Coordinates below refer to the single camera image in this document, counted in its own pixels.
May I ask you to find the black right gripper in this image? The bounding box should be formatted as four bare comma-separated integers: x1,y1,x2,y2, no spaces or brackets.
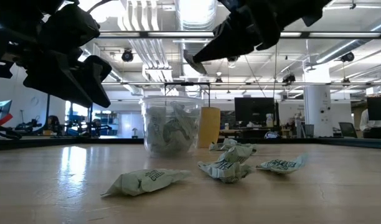
192,0,334,63

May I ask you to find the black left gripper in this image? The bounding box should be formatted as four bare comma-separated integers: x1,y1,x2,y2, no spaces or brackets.
0,18,112,108

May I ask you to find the green stevia packet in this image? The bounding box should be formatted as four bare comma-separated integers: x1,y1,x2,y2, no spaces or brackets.
100,168,191,198
222,138,256,149
255,152,309,175
145,107,169,153
208,142,230,152
197,160,255,184
165,104,200,150
182,49,209,75
217,144,257,165

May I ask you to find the person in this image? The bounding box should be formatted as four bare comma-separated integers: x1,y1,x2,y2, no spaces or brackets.
359,108,381,139
46,114,62,136

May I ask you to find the blue storage bin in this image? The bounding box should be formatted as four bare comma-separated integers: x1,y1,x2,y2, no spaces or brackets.
65,126,81,137

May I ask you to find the black overhead rig beam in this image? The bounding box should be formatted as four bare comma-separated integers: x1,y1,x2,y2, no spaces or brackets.
96,30,381,40

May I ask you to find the black computer monitor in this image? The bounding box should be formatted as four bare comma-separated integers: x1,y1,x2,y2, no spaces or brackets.
234,97,280,127
366,96,381,123

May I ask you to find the tilted grey screen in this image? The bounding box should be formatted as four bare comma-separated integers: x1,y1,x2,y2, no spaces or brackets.
0,99,12,124

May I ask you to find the white round column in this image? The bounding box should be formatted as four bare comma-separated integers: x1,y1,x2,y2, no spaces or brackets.
303,63,333,138

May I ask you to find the white bowl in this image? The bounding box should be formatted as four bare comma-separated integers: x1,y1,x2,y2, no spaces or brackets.
139,95,205,158

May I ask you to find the dark office desk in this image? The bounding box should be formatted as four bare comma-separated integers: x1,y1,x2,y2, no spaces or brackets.
221,127,303,140

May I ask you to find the orange plastic cup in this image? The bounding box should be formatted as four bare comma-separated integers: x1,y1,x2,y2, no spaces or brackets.
197,106,222,149

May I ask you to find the dark mesh waste bin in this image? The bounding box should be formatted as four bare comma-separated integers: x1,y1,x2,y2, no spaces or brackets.
303,124,316,138

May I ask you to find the black office chair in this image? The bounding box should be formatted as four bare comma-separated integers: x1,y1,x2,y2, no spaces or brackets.
338,121,359,139

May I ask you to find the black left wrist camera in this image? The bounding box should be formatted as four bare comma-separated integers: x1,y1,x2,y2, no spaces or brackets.
37,2,101,54

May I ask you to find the silver ceiling ventilation duct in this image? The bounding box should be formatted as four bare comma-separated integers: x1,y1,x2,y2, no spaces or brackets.
174,0,219,65

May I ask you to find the black left camera cable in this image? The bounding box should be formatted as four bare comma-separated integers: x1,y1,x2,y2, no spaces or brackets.
86,0,118,14

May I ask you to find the black metal table frame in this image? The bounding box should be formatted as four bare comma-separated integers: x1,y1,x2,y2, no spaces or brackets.
0,136,381,152

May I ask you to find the black curved cable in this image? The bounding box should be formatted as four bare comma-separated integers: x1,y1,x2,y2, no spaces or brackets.
0,123,22,140

